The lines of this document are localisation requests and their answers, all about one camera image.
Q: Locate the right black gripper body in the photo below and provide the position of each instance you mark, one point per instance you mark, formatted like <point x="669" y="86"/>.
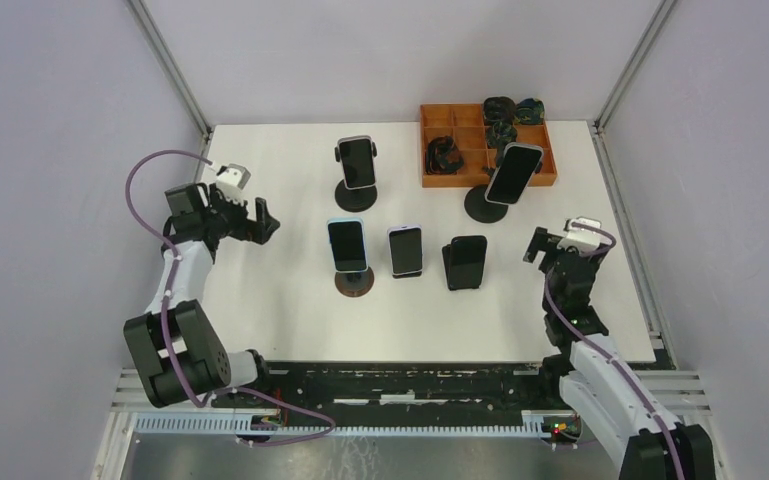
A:
<point x="549" y="257"/>

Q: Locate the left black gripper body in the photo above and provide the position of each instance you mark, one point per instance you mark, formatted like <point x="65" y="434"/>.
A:
<point x="228" y="217"/>

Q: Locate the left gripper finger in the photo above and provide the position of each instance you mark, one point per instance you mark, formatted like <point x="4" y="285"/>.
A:
<point x="262" y="212"/>
<point x="262" y="229"/>

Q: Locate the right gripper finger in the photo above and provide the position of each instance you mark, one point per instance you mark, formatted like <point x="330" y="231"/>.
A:
<point x="543" y="239"/>
<point x="531" y="253"/>

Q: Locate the light blue case phone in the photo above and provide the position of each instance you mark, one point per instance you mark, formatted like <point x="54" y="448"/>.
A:
<point x="348" y="245"/>

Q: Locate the lavender case phone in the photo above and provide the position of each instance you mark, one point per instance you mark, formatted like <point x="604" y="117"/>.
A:
<point x="406" y="248"/>

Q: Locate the black small phone stand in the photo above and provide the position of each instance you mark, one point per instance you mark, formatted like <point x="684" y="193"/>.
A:
<point x="407" y="275"/>

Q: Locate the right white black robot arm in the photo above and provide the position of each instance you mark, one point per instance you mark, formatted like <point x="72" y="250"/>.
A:
<point x="642" y="437"/>

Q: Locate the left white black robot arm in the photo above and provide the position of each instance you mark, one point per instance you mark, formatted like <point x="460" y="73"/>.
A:
<point x="176" y="351"/>

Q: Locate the black phone on stand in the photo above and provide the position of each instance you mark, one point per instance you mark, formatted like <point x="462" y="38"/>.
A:
<point x="476" y="244"/>

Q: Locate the black round stand right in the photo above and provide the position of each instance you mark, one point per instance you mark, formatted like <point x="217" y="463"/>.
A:
<point x="480" y="209"/>

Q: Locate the black round stand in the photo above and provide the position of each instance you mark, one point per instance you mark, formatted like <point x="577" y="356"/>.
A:
<point x="480" y="209"/>
<point x="354" y="201"/>

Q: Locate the pink case phone tilted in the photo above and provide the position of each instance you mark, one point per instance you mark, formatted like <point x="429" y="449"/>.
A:
<point x="519" y="162"/>

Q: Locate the black wedge phone stand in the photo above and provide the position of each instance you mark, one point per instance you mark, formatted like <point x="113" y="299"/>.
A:
<point x="463" y="271"/>

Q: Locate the black round stand rear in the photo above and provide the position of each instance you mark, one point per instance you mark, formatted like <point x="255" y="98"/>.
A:
<point x="354" y="201"/>

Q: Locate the grey case phone rear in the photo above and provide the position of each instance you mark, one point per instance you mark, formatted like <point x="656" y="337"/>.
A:
<point x="356" y="155"/>

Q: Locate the orange compartment tray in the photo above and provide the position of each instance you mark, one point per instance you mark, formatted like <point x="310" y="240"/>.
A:
<point x="464" y="123"/>

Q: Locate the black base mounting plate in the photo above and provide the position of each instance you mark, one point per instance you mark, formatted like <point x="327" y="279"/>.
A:
<point x="357" y="394"/>

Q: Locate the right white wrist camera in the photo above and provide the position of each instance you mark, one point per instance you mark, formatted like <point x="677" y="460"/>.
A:
<point x="581" y="235"/>

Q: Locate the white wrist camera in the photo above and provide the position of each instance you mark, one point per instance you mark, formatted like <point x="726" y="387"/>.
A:
<point x="581" y="235"/>
<point x="231" y="179"/>

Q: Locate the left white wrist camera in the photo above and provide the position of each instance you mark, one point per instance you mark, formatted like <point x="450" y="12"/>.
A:
<point x="231" y="179"/>

